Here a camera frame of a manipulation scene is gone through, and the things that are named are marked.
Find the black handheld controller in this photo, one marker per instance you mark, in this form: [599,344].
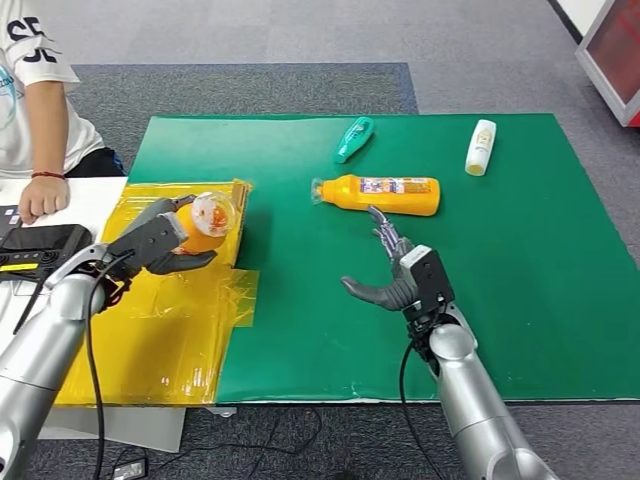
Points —
[45,242]

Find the grey keypad device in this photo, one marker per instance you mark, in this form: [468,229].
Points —
[7,222]

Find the person's forearm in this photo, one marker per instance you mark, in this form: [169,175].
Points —
[47,126]

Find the cardboard with yellow tape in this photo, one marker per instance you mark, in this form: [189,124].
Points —
[150,331]

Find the orange detergent bottle clear cap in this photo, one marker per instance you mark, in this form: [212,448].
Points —
[390,195]
[210,218]

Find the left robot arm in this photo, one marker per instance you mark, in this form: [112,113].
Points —
[35,371]

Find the white low table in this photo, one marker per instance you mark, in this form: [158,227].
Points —
[95,199]

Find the black power adapter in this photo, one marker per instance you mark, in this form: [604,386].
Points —
[130,470]

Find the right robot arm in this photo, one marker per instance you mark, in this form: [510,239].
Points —
[465,391]

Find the silver framed red cabinet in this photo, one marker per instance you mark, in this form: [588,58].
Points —
[617,53]

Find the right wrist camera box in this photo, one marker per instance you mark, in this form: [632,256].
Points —
[430,281]

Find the white plastic bottle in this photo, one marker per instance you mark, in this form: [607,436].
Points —
[481,147]

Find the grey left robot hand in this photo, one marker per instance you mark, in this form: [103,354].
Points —
[145,242]

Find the person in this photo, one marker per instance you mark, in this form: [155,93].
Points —
[10,132]

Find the teal plastic bottle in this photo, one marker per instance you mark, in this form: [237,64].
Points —
[354,139]

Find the green table mat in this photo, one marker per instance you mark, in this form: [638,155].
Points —
[500,298]

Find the person's hand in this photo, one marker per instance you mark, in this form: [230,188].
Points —
[45,199]

